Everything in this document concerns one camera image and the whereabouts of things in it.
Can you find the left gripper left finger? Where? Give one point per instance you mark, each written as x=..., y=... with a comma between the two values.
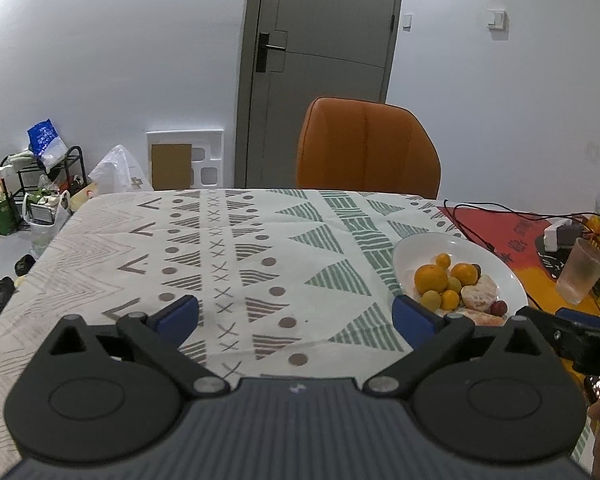
x=155, y=341

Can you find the patterned white tablecloth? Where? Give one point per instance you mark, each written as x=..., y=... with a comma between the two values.
x=290, y=283

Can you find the grey door with handle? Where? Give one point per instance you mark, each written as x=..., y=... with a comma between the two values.
x=294, y=51

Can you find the white plastic bag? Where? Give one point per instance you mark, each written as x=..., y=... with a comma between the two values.
x=119, y=172

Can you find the green-yellow small fruit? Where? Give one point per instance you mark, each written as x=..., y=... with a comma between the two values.
x=454, y=284
x=431, y=300

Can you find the red orange table mat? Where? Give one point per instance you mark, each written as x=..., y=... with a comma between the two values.
x=517, y=239

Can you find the frosted plastic cup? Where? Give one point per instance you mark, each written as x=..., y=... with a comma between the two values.
x=580, y=272

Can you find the white power adapter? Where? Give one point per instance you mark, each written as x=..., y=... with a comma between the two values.
x=562, y=234

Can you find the large peeled pomelo segment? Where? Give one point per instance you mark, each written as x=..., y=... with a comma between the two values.
x=480, y=296

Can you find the white foam packaging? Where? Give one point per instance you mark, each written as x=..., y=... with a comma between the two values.
x=207, y=153

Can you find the blue plastic bag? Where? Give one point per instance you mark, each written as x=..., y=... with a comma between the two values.
x=46, y=144

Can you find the small orange kumquat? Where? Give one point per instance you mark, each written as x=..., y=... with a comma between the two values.
x=443, y=260
x=450, y=300

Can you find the black metal shelf rack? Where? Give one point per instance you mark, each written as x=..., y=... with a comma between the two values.
x=22, y=173

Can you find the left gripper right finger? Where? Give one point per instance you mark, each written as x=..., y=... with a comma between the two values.
x=434, y=339

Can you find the green carton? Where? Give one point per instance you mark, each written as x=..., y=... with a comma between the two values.
x=8, y=217

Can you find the orange leather chair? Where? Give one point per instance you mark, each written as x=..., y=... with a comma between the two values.
x=354, y=145

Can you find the large orange mandarin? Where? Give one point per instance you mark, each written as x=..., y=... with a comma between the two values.
x=430, y=278

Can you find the medium orange mandarin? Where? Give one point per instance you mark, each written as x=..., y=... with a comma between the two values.
x=465, y=272

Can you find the dark red small fruit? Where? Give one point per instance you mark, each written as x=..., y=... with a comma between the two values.
x=499, y=308

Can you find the small peeled pomelo segment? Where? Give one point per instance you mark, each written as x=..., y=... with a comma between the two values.
x=480, y=318

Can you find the brown cardboard piece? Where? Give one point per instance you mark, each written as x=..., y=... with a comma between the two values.
x=171, y=166

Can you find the white ceramic plate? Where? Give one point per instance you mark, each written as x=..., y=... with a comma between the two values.
x=419, y=249

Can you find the black shoe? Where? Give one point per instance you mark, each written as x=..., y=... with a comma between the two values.
x=7, y=289

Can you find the white light switch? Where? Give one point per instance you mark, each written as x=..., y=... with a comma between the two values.
x=496, y=19

